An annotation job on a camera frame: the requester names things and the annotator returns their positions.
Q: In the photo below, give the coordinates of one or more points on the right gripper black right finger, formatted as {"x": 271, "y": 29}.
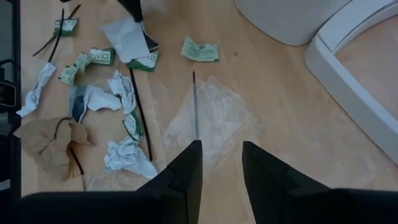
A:
{"x": 270, "y": 196}

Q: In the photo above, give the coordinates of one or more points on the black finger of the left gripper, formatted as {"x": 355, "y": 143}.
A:
{"x": 130, "y": 9}

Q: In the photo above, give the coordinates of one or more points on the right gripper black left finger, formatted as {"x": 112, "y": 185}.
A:
{"x": 183, "y": 186}

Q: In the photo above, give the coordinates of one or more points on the white paper sheet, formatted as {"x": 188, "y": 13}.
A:
{"x": 127, "y": 37}

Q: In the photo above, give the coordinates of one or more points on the white wrapper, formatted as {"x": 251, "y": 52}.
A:
{"x": 127, "y": 158}
{"x": 122, "y": 90}
{"x": 102, "y": 101}

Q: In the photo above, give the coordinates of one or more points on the clear plastic sheet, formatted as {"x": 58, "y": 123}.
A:
{"x": 217, "y": 124}

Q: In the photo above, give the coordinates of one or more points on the black zip tie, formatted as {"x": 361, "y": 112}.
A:
{"x": 141, "y": 115}
{"x": 53, "y": 46}
{"x": 195, "y": 105}
{"x": 40, "y": 48}

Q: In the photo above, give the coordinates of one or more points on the twisted white tissue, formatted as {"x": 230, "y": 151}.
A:
{"x": 35, "y": 90}

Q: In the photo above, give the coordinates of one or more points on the white swing bin lid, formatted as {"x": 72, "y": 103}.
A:
{"x": 342, "y": 81}

